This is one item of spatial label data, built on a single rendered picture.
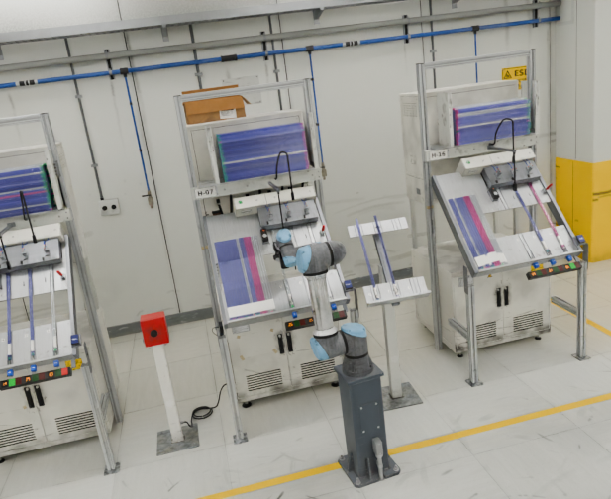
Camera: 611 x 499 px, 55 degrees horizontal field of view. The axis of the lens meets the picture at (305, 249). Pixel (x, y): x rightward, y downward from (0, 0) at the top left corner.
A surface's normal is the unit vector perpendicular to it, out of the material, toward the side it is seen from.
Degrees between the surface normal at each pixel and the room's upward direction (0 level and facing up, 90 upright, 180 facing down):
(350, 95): 90
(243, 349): 90
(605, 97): 90
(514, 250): 44
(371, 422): 90
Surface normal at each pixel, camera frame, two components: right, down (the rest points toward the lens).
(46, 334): 0.07, -0.47
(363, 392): 0.33, 0.23
